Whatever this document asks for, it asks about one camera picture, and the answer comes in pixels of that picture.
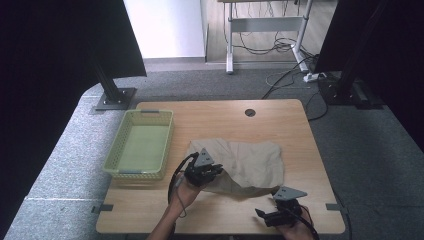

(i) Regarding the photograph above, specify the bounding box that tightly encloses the black metal stand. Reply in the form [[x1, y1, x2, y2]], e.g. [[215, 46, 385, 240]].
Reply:
[[317, 0, 385, 110], [88, 51, 138, 112]]

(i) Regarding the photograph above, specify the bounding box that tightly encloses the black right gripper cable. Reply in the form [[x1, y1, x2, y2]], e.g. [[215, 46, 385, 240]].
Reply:
[[286, 203, 321, 240]]

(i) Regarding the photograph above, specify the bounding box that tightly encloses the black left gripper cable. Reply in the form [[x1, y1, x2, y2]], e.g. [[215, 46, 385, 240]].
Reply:
[[167, 151, 201, 219]]

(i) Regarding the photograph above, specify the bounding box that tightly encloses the person's left hand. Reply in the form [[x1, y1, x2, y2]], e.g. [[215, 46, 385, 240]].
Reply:
[[169, 180, 206, 216]]

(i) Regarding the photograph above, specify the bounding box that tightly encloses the black floor cable bundle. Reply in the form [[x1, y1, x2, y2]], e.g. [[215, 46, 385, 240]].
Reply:
[[231, 0, 321, 101]]

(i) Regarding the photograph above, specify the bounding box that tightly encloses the person's right hand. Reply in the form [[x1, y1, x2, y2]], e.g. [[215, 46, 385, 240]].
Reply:
[[275, 205, 317, 240]]

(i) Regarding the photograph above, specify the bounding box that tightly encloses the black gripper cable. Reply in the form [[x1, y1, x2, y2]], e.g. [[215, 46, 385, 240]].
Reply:
[[167, 151, 201, 219], [286, 203, 321, 240]]

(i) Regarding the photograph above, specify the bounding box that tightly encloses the green plastic basket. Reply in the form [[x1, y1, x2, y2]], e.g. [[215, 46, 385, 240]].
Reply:
[[102, 109, 175, 180]]

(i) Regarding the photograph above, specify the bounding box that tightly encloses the white power strip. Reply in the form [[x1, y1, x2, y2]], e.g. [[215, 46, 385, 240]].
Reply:
[[302, 72, 328, 84]]

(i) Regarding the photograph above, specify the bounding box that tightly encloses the white desk frame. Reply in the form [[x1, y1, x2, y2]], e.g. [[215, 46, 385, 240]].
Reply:
[[217, 0, 315, 75]]

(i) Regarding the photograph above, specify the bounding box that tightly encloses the beige short-sleeved shirt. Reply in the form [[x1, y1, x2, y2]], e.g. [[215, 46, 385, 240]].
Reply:
[[187, 137, 286, 198]]

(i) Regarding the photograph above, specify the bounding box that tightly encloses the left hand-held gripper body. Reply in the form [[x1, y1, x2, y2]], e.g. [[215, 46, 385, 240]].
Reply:
[[183, 147, 224, 188]]

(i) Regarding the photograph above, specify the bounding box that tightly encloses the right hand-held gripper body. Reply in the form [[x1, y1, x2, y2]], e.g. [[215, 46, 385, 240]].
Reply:
[[272, 186, 309, 228]]

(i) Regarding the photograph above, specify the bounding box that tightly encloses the grey table bracket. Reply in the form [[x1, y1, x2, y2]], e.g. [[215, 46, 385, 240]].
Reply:
[[325, 202, 348, 212], [90, 203, 115, 215]]

